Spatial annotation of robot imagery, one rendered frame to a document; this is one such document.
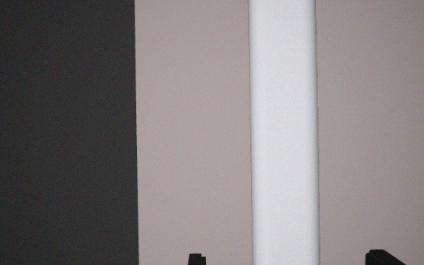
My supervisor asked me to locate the dark grey wall panel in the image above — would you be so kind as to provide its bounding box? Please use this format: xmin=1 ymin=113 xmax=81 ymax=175
xmin=0 ymin=0 xmax=139 ymax=265

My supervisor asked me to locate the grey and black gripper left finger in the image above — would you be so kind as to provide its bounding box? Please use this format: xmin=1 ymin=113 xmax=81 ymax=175
xmin=188 ymin=253 xmax=206 ymax=265

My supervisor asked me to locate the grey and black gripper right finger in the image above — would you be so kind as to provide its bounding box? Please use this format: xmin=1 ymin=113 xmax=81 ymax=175
xmin=365 ymin=250 xmax=406 ymax=265

